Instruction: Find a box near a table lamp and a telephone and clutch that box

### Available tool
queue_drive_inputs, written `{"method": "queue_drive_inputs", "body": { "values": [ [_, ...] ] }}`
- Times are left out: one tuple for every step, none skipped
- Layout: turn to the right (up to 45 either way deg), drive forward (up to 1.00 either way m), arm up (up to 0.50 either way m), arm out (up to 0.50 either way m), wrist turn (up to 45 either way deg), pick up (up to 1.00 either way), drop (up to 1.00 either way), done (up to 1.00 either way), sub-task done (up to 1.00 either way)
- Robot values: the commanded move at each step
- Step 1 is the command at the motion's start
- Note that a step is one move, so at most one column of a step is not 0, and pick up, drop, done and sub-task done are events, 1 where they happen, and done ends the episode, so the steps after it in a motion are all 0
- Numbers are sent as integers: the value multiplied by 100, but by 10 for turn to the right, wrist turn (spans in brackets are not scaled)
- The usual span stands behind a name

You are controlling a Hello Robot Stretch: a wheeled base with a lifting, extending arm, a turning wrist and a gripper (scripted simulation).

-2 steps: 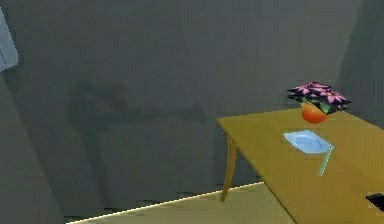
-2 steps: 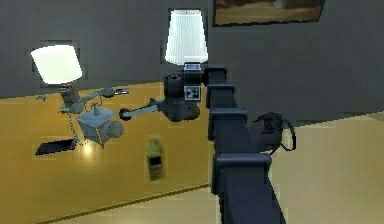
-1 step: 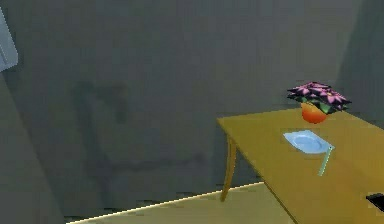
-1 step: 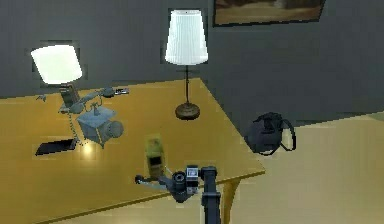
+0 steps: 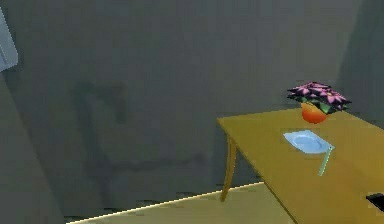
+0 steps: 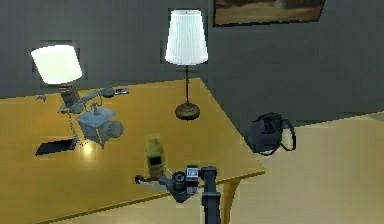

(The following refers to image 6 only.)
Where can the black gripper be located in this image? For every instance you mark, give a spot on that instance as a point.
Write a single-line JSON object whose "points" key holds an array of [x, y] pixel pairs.
{"points": [[179, 180]]}

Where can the yellow wooden table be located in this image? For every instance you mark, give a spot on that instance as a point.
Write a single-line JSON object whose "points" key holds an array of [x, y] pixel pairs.
{"points": [[140, 126]]}

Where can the black bag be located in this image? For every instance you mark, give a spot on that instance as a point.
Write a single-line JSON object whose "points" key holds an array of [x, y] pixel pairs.
{"points": [[266, 133]]}

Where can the white shade lamp, round base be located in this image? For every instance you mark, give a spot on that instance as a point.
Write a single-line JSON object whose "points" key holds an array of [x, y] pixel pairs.
{"points": [[186, 40]]}

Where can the small dark remote control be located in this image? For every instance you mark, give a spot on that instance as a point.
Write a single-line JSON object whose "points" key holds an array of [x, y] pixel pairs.
{"points": [[121, 91]]}

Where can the yellow box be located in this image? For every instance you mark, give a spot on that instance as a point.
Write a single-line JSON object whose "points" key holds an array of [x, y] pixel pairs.
{"points": [[155, 155]]}

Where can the black flat phone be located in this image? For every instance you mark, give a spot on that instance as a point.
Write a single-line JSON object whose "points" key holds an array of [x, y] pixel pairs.
{"points": [[56, 147]]}

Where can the small grey object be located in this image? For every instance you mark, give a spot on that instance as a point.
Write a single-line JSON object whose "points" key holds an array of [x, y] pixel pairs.
{"points": [[41, 98]]}

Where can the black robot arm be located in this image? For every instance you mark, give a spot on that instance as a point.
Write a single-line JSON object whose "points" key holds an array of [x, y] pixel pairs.
{"points": [[210, 196]]}

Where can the white shade lamp, tilted shade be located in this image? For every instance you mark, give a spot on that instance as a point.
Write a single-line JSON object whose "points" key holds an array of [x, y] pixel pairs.
{"points": [[57, 64]]}

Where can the dark framed wall picture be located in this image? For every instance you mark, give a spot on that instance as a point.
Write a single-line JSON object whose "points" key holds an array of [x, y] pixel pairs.
{"points": [[266, 11]]}

